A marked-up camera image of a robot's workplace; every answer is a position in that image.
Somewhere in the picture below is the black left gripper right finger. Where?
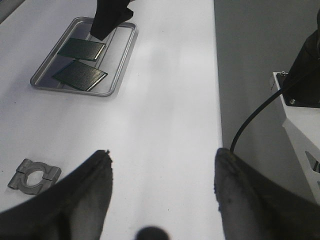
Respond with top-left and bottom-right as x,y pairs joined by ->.
214,148 -> 320,240

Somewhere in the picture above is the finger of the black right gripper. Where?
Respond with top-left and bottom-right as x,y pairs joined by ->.
90,0 -> 134,41

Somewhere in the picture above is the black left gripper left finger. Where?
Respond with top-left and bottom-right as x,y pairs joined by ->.
0,150 -> 113,240

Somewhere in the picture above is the green perforated circuit board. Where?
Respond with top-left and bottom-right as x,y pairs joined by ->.
57,38 -> 106,62
53,60 -> 108,92

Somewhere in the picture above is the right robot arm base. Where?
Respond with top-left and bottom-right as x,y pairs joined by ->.
283,14 -> 320,105

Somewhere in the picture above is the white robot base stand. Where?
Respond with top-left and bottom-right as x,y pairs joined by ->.
274,93 -> 320,204

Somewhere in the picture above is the silver metal tray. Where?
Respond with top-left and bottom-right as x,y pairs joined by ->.
30,17 -> 137,97

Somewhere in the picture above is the grey metal clamp block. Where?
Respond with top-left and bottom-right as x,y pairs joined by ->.
7,158 -> 62,195

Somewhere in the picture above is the black cable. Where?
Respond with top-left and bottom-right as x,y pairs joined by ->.
229,64 -> 320,153

